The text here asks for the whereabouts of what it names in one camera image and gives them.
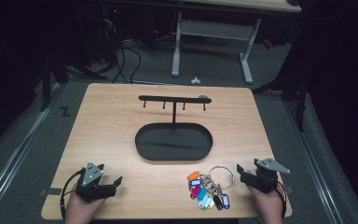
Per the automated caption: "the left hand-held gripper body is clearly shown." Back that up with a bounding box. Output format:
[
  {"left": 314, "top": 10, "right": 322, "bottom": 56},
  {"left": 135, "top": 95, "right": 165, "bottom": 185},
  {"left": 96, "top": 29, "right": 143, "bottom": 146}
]
[{"left": 75, "top": 161, "right": 117, "bottom": 203}]

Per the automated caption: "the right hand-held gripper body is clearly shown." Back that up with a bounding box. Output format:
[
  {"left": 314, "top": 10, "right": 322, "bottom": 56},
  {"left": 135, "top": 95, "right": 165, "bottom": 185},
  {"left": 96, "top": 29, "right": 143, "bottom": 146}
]
[{"left": 249, "top": 158, "right": 292, "bottom": 194}]

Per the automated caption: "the key ring with coloured tags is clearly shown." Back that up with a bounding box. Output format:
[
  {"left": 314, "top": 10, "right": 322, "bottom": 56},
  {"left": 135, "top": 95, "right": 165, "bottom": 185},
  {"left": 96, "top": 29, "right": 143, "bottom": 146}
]
[{"left": 186, "top": 164, "right": 236, "bottom": 212}]

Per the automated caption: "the black key rack with tray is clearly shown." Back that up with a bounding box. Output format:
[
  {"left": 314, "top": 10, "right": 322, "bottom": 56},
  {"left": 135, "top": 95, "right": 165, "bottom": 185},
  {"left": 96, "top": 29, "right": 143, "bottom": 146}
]
[{"left": 134, "top": 94, "right": 214, "bottom": 162}]

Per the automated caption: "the person's right hand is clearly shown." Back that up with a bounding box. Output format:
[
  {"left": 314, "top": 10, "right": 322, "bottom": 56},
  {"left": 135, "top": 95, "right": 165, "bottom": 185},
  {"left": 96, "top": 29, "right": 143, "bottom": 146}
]
[{"left": 247, "top": 184, "right": 284, "bottom": 224}]

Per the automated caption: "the person's left hand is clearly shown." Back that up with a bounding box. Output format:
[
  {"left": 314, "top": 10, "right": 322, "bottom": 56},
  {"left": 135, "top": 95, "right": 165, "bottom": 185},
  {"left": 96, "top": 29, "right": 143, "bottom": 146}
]
[{"left": 63, "top": 186, "right": 107, "bottom": 224}]

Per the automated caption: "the black metal stand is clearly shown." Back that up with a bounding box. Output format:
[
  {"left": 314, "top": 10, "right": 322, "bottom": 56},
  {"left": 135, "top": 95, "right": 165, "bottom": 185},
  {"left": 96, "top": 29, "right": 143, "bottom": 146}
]
[
  {"left": 38, "top": 54, "right": 108, "bottom": 112},
  {"left": 251, "top": 73, "right": 310, "bottom": 133}
]

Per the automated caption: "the desk with white metal legs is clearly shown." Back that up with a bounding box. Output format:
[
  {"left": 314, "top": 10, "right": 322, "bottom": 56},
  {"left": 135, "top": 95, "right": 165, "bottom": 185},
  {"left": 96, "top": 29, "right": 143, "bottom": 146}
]
[{"left": 171, "top": 0, "right": 303, "bottom": 85}]

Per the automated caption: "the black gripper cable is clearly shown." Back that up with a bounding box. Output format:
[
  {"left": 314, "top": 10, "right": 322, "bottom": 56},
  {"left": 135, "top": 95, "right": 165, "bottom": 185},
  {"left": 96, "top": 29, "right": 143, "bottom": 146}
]
[
  {"left": 274, "top": 180, "right": 288, "bottom": 219},
  {"left": 59, "top": 167, "right": 87, "bottom": 221}
]

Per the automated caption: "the grey metal floor rail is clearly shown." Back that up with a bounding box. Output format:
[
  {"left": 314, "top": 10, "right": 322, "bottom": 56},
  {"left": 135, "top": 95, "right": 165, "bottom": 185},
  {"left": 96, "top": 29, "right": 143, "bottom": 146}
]
[
  {"left": 0, "top": 82, "right": 63, "bottom": 218},
  {"left": 283, "top": 99, "right": 346, "bottom": 224}
]

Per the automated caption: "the bundle of black floor cables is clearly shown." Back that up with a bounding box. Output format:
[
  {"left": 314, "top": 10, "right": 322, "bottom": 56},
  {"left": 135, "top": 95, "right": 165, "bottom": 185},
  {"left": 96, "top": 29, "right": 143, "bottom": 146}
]
[{"left": 101, "top": 17, "right": 143, "bottom": 85}]

